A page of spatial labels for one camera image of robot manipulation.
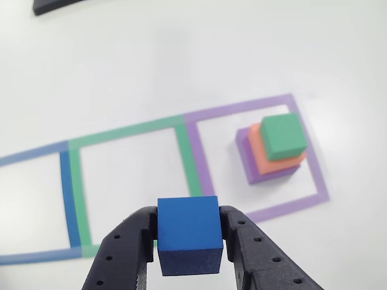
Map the small blue block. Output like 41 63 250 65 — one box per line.
157 195 224 277

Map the orange block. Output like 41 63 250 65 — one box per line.
249 122 308 175

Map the large purple block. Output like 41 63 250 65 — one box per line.
235 127 302 185

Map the green block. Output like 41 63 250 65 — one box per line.
259 112 309 161

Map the blue tape square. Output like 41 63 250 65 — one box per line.
0 140 82 266

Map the green tape square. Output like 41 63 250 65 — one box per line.
68 114 203 259

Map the purple tape square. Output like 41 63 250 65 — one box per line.
183 92 330 223

